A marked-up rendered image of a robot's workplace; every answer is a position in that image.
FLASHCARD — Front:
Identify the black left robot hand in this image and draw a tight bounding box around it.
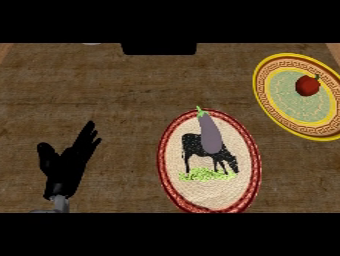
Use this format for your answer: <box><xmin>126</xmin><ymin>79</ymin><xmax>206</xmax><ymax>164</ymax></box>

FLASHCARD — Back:
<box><xmin>36</xmin><ymin>120</ymin><xmax>104</xmax><ymax>202</ymax></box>

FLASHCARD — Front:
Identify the yellow rimmed patterned plate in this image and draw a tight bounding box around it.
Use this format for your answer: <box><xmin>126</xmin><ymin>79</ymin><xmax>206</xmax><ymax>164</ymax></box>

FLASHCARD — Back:
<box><xmin>252</xmin><ymin>52</ymin><xmax>340</xmax><ymax>142</ymax></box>

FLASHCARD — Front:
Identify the red bell pepper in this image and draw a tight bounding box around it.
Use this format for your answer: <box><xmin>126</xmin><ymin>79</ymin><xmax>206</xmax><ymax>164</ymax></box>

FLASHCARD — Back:
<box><xmin>295</xmin><ymin>73</ymin><xmax>323</xmax><ymax>97</ymax></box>

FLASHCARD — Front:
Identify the oval woven placemat with cow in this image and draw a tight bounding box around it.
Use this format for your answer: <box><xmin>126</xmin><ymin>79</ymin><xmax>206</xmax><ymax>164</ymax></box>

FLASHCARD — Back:
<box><xmin>157</xmin><ymin>108</ymin><xmax>264</xmax><ymax>214</ymax></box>

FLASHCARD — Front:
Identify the purple eggplant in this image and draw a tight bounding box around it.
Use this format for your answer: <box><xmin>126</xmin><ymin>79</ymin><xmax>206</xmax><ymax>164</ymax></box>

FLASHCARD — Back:
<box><xmin>196</xmin><ymin>105</ymin><xmax>225</xmax><ymax>154</ymax></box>

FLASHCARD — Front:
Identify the black appliance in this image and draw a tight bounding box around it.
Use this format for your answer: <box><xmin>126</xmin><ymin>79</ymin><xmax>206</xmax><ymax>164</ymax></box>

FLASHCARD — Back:
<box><xmin>120</xmin><ymin>43</ymin><xmax>199</xmax><ymax>56</ymax></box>

